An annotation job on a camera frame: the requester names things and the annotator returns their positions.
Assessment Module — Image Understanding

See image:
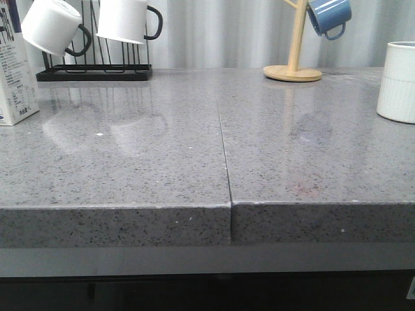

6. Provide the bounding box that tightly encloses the white blue milk carton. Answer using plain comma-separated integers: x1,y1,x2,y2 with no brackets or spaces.
1,1,39,126

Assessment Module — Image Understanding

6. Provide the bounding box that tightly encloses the white HOME ribbed cup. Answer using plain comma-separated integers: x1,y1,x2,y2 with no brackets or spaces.
377,41,414,124

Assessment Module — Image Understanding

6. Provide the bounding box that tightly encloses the blue enamel mug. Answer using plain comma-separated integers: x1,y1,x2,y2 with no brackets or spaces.
307,0,352,41

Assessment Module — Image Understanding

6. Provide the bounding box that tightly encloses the white mug black handle left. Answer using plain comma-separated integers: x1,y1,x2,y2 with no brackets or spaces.
21,0,92,57

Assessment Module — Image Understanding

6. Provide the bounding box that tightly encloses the wooden mug tree stand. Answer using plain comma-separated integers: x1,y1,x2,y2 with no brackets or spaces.
263,0,322,82

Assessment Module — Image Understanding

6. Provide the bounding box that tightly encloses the white mug black handle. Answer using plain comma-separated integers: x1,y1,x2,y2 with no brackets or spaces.
96,0,163,45
21,0,92,57

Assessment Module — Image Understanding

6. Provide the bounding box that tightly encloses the black wire mug rack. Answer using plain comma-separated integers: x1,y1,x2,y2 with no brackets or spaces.
36,1,152,82

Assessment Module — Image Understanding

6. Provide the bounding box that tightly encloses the white mug black handle right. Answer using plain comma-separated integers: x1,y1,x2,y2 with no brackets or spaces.
96,0,163,45

